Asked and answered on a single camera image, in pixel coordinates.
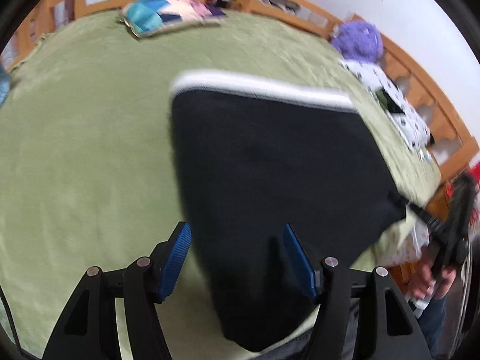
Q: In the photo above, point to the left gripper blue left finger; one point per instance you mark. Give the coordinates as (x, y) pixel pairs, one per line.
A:
(87, 326)

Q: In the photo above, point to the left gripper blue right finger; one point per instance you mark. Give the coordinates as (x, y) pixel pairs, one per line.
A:
(387, 328)

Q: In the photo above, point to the black pants white side stripe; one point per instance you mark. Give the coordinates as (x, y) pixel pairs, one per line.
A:
(254, 155)

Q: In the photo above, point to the person's right hand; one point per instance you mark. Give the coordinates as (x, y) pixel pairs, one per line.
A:
(423, 284)

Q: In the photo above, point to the green fuzzy bed blanket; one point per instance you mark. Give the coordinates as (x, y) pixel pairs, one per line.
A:
(87, 172)

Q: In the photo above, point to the white black floral pillow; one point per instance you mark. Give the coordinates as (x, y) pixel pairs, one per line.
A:
(409, 124)

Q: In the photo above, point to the purple fluffy plush toy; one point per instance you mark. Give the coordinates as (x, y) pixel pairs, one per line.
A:
(358, 40)

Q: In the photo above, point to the light blue garment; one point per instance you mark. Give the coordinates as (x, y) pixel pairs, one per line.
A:
(5, 84)

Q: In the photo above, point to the colourful patchwork pillow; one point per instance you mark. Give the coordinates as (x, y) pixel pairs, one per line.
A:
(147, 18)

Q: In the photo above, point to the wooden bed frame rail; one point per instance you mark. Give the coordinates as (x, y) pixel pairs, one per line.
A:
(446, 123)

